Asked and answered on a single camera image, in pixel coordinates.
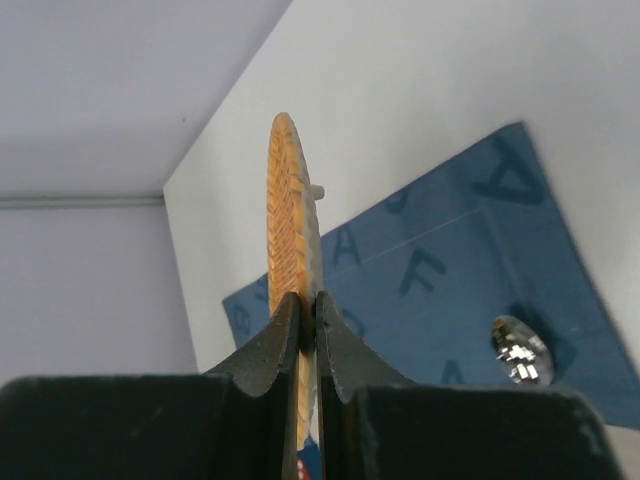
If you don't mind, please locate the round wooden plate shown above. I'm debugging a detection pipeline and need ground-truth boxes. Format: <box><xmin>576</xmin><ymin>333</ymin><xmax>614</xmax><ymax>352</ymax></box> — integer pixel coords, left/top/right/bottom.
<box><xmin>267</xmin><ymin>113</ymin><xmax>324</xmax><ymax>450</ymax></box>

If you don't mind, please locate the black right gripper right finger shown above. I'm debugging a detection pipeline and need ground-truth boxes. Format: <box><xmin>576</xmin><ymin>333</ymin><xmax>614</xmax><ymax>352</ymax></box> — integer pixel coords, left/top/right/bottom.
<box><xmin>315</xmin><ymin>292</ymin><xmax>624</xmax><ymax>479</ymax></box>

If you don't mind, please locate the metal spoon patterned handle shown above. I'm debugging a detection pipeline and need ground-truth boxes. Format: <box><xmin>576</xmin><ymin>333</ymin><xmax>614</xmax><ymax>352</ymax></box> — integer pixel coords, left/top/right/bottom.
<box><xmin>490</xmin><ymin>315</ymin><xmax>555</xmax><ymax>386</ymax></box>

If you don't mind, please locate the blue cartoon placemat cloth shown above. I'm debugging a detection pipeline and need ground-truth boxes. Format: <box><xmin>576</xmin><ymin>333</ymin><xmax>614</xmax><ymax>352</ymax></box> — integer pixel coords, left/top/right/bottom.
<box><xmin>222</xmin><ymin>119</ymin><xmax>640</xmax><ymax>480</ymax></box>

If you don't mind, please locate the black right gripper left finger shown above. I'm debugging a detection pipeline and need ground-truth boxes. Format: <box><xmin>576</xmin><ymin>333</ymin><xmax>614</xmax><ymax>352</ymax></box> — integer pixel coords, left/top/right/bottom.
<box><xmin>1</xmin><ymin>293</ymin><xmax>301</xmax><ymax>479</ymax></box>

